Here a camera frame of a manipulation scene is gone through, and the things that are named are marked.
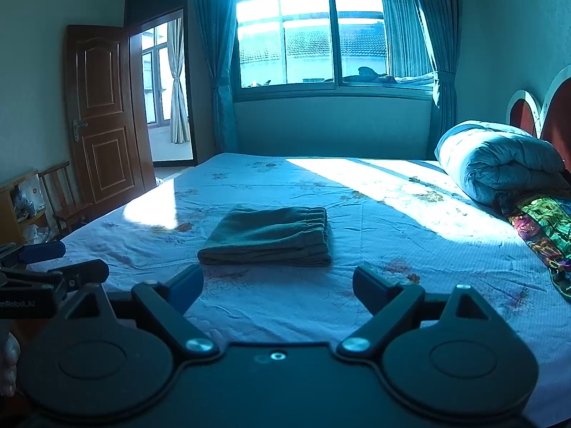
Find rolled light blue quilt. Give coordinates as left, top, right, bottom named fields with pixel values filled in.
left=434, top=120, right=565, bottom=207

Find colourful patterned blanket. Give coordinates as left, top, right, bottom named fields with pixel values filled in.
left=499, top=191, right=571, bottom=302

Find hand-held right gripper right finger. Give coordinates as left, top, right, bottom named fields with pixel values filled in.
left=337, top=265, right=491, bottom=360

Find person's left hand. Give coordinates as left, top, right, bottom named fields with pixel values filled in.
left=0, top=333, right=21, bottom=398

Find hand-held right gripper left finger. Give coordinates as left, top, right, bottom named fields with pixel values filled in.
left=65, top=264, right=220, bottom=360

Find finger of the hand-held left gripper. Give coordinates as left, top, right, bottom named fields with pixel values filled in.
left=46, top=259, right=110, bottom=294
left=17, top=240, right=67, bottom=265

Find blue curtain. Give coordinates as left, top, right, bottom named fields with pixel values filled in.
left=191, top=0, right=242, bottom=155
left=383, top=0, right=464, bottom=162

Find dark cloth on windowsill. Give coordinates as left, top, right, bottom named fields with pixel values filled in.
left=340, top=65, right=399, bottom=85

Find pale curtain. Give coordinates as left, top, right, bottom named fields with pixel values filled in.
left=168, top=17, right=192, bottom=145

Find red and white headboard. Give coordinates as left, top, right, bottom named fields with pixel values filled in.
left=506, top=64, right=571, bottom=175

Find bed with floral sheet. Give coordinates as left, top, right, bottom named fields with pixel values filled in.
left=27, top=152, right=571, bottom=425

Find wooden chair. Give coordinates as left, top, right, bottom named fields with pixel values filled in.
left=37, top=160, right=93, bottom=238

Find large window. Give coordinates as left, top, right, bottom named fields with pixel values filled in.
left=233, top=0, right=441, bottom=102

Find brown wooden door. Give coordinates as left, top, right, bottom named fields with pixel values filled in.
left=65, top=24, right=146, bottom=220

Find dark door frame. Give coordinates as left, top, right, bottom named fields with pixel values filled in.
left=123, top=0, right=198, bottom=168

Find wooden cabinet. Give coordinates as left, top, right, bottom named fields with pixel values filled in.
left=0, top=168, right=51, bottom=247

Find dark green pants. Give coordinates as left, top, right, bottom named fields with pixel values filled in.
left=197, top=205, right=334, bottom=267

